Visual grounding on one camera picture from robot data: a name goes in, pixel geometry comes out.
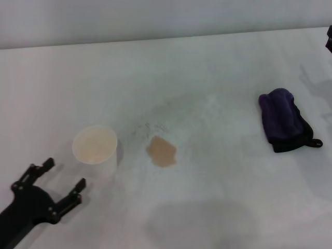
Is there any purple rag with black trim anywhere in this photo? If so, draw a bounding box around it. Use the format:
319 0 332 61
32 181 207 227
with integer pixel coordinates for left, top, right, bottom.
258 88 324 154

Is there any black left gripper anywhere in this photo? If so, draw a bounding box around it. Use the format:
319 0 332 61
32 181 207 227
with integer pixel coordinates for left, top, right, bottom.
0 157 87 249

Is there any brown water stain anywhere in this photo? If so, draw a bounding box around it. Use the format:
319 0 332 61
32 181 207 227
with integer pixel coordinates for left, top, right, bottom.
145 135 178 168

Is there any white paper cup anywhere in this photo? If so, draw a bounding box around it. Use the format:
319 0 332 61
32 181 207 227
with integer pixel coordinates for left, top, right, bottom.
72 124 118 179

